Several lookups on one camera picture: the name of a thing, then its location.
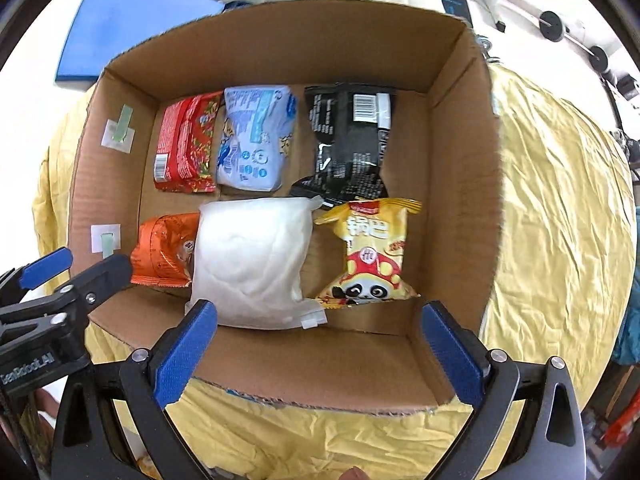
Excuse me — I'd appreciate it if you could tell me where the chrome dumbbell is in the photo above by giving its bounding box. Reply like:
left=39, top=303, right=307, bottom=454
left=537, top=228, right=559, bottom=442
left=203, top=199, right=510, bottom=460
left=475, top=34, right=501, bottom=63

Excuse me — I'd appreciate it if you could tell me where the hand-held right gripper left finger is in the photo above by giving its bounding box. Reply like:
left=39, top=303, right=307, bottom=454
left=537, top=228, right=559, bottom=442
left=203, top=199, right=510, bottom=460
left=52, top=299, right=219, bottom=480

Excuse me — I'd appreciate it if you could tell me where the white soft packet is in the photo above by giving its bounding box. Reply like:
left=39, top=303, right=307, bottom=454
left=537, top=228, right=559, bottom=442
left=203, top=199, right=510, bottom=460
left=185, top=195, right=328, bottom=331

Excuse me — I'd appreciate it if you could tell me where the yellow tablecloth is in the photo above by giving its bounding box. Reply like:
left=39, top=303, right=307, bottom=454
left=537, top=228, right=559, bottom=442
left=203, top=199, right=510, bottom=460
left=31, top=62, right=638, bottom=480

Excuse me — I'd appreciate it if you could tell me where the red snack packet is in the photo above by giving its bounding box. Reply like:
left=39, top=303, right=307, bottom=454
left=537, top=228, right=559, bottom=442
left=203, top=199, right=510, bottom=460
left=152, top=91, right=224, bottom=195

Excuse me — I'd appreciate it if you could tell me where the light blue tissue packet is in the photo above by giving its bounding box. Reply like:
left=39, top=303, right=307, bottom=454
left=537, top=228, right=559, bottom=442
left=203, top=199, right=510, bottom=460
left=216, top=85, right=296, bottom=193

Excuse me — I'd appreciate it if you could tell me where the orange snack packet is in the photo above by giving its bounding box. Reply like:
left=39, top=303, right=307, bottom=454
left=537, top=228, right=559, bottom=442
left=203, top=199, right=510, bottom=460
left=130, top=212, right=201, bottom=288

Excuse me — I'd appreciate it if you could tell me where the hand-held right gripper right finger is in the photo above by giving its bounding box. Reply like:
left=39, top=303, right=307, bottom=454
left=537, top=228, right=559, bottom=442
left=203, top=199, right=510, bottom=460
left=421, top=301, right=586, bottom=480

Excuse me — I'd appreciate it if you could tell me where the blue foam mat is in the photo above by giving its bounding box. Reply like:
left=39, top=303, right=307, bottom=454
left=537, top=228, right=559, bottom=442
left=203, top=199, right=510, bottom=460
left=54, top=0, right=226, bottom=83

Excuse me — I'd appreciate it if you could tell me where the cardboard box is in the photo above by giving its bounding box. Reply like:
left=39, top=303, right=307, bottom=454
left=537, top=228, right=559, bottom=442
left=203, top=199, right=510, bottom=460
left=67, top=0, right=502, bottom=416

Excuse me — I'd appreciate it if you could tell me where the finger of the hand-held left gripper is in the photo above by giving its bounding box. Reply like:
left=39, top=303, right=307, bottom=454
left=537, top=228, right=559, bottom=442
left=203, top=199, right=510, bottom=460
left=0, top=247, right=74, bottom=301
left=0, top=254, right=133, bottom=341

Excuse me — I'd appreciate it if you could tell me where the black snack packet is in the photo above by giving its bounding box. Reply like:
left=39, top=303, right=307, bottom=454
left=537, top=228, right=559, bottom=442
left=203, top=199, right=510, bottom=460
left=290, top=82, right=398, bottom=209

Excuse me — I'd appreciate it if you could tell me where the yellow snack packet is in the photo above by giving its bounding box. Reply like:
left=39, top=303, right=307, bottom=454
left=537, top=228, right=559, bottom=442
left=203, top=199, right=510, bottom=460
left=313, top=199, right=423, bottom=309

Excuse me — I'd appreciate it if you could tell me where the short barbell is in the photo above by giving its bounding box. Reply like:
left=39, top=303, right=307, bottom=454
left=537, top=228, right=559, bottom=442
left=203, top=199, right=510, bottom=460
left=540, top=10, right=611, bottom=73

